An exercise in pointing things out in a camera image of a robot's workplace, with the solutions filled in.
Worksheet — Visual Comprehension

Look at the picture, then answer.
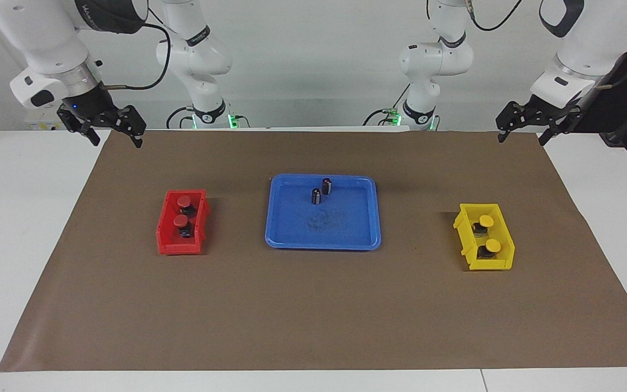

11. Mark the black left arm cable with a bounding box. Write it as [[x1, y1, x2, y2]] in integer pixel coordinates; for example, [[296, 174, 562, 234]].
[[427, 0, 524, 32]]

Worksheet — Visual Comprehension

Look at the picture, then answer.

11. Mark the black left base cable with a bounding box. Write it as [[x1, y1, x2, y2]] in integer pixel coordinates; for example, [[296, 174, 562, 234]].
[[362, 84, 411, 126]]

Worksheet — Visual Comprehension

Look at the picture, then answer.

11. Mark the yellow plastic bin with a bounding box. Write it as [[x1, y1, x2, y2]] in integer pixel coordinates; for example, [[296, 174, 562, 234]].
[[453, 203, 515, 271]]

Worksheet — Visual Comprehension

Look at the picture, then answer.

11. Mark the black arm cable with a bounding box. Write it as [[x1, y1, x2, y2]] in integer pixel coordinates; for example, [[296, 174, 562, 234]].
[[427, 0, 524, 32], [99, 21, 173, 91]]

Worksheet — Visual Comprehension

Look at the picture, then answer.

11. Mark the brown paper table mat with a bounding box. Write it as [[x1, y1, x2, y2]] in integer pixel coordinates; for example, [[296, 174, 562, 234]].
[[0, 130, 627, 372]]

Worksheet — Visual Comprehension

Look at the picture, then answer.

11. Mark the black base cable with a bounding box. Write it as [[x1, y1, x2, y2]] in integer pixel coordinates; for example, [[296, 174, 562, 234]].
[[166, 106, 195, 130], [362, 84, 411, 126]]

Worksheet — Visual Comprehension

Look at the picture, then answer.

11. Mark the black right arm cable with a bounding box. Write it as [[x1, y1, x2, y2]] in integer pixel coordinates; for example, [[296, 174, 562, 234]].
[[99, 21, 173, 91]]

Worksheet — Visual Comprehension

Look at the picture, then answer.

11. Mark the blue plastic tray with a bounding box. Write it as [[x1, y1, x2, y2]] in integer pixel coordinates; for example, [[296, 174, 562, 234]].
[[265, 174, 382, 251]]

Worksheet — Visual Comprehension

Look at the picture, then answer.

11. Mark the black right base cable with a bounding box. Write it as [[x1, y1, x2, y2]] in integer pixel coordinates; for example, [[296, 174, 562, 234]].
[[166, 106, 195, 130]]

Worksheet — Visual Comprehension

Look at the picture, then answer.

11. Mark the red plastic bin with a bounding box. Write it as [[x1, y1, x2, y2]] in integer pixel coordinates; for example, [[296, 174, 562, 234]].
[[156, 189, 211, 255]]

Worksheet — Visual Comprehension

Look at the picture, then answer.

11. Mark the white wall socket box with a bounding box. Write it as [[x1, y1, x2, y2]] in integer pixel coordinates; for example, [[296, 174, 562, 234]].
[[22, 106, 83, 131]]

